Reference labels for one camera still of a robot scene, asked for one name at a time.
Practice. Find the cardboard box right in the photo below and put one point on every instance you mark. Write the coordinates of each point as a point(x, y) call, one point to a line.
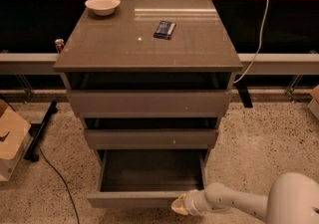
point(313, 106)

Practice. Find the yellowish padded gripper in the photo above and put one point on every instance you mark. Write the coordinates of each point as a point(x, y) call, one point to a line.
point(190, 202)

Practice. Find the grey drawer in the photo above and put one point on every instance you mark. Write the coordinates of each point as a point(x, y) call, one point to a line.
point(137, 95)
point(150, 133)
point(140, 178)

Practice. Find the metal window railing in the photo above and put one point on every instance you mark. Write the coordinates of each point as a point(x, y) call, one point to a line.
point(265, 63)

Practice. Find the black stand leg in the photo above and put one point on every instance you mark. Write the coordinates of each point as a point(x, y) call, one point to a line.
point(37, 130)
point(245, 96)

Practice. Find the red soda can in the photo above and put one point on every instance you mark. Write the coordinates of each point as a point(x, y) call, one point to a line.
point(59, 43)

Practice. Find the grey middle drawer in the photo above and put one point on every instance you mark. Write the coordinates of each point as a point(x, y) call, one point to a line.
point(150, 133)

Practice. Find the grey drawer cabinet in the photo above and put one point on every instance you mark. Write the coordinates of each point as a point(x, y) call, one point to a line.
point(124, 41)

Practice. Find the dark blue snack packet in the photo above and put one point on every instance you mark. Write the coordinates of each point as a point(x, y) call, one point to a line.
point(164, 30)

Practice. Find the cardboard box left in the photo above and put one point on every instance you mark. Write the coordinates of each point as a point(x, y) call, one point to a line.
point(14, 137)

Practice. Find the grey top drawer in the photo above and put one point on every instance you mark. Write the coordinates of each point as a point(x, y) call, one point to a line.
point(137, 95)

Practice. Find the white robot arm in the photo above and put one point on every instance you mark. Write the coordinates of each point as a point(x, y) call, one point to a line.
point(293, 199)

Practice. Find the grey bottom drawer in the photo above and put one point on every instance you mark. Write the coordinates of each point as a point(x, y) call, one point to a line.
point(140, 178)

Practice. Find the white paper bowl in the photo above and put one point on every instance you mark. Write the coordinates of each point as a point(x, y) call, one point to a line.
point(103, 7)

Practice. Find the black stand leg left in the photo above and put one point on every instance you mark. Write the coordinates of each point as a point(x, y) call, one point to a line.
point(37, 130)

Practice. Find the cardboard box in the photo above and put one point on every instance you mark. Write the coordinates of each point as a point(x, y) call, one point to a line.
point(14, 137)
point(313, 106)

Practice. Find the black stand leg right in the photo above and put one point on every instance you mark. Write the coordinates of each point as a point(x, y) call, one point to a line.
point(245, 96)

